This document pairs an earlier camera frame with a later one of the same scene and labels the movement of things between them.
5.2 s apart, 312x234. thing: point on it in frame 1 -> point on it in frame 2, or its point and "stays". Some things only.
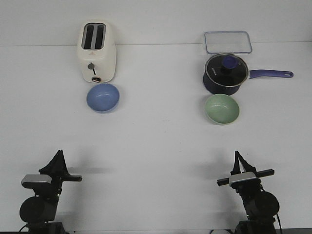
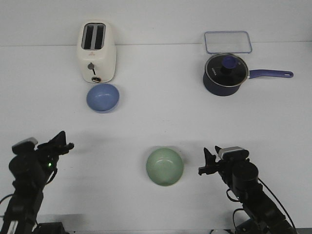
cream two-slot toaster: x=96 y=48 stays
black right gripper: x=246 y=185 -> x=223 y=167
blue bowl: x=103 y=98 stays
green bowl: x=222 y=109 -> x=165 y=166
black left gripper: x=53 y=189 -> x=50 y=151
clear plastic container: x=219 y=42 stays
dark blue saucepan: x=225 y=77 stays
